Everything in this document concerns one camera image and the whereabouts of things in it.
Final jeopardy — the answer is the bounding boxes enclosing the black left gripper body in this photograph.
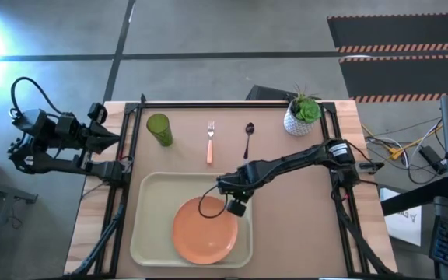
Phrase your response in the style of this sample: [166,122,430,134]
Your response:
[54,112,93,152]

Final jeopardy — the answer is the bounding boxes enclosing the fork with orange handle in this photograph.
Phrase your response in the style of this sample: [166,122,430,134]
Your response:
[206,120,216,165]

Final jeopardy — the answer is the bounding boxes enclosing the black mat orange striped edges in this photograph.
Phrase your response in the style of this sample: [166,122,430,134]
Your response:
[327,12,448,54]
[338,54,448,104]

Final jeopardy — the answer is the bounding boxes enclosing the black box behind table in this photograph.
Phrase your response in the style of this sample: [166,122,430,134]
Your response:
[245,84,299,103]

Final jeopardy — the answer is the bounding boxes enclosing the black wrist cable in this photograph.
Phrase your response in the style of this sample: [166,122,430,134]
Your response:
[197,184,231,220]
[10,76,68,118]

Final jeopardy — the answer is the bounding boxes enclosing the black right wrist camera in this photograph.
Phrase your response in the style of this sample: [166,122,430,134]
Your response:
[226,198,247,219]

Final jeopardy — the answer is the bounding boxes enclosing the black aluminium table frame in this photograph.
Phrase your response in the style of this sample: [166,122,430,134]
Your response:
[64,93,397,280]

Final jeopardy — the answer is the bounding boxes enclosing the beige plastic tray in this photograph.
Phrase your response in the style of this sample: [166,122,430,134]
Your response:
[129,171,255,270]

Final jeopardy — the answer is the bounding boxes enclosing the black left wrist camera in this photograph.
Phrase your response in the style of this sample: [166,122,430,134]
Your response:
[87,102,109,124]

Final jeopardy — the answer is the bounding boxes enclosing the black desk bar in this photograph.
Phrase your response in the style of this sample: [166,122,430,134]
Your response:
[381,177,448,217]

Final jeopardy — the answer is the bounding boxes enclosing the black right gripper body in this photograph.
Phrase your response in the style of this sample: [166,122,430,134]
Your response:
[215,163,257,201]

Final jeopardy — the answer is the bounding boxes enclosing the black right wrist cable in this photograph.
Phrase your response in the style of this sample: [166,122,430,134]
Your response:
[197,184,231,220]

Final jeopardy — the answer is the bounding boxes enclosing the black clamp on table edge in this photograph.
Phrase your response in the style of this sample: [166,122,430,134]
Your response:
[359,161,386,173]

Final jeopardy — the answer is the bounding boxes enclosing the black power adapter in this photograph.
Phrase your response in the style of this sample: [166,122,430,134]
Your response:
[418,145,447,175]

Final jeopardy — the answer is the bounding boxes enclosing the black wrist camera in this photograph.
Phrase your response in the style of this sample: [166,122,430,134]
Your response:
[226,198,247,219]
[87,102,109,124]

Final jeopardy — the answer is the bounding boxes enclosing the succulent in white pot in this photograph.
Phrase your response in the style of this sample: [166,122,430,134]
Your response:
[282,82,324,138]

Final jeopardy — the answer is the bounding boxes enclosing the grey metal stand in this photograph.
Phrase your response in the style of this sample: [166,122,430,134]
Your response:
[0,174,39,280]

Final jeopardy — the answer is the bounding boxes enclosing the brown table mat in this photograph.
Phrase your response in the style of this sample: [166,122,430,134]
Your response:
[115,107,349,279]

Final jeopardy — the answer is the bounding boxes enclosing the yellow cable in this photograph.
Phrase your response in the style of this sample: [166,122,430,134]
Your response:
[362,123,443,161]

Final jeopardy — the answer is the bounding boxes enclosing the white paper sheet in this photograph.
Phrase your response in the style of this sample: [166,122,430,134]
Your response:
[379,187,423,247]

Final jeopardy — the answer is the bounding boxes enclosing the green translucent plastic cup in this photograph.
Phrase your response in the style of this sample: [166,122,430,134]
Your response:
[145,113,174,148]

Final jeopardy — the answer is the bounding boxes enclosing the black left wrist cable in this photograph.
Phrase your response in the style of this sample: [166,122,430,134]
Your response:
[10,76,68,118]

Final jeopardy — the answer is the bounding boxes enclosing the black metal spoon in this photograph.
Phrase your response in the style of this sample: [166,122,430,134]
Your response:
[242,121,256,163]

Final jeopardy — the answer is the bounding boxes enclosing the orange plastic plate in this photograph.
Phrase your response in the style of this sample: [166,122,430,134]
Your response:
[171,195,240,266]

